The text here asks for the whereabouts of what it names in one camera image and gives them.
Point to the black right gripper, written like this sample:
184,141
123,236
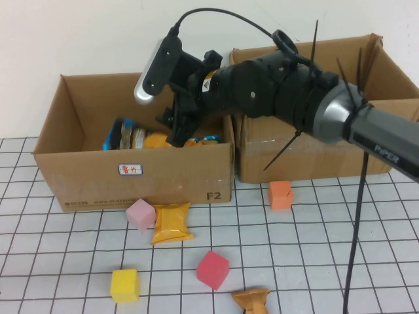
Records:
212,95

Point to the blue shrimp chips bag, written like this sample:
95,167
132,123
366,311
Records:
154,140

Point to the yellow snack packet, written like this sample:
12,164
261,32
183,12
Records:
171,222

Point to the brown snack packet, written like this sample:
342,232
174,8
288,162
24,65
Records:
250,301

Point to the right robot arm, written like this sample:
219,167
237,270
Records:
386,137

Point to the cardboard box printed F2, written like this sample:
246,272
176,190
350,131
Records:
163,183

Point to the pink foam cube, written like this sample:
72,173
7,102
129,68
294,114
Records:
140,216

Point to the black zip tie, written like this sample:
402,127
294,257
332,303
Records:
281,152
347,80
360,72
316,42

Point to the orange foam cube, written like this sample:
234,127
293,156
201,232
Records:
280,196

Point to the cardboard box with clear tape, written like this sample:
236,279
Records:
311,160

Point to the red foam cube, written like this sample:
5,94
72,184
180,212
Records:
212,269

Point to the yellow foam cube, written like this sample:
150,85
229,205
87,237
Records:
124,286

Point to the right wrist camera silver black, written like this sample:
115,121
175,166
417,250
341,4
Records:
157,72

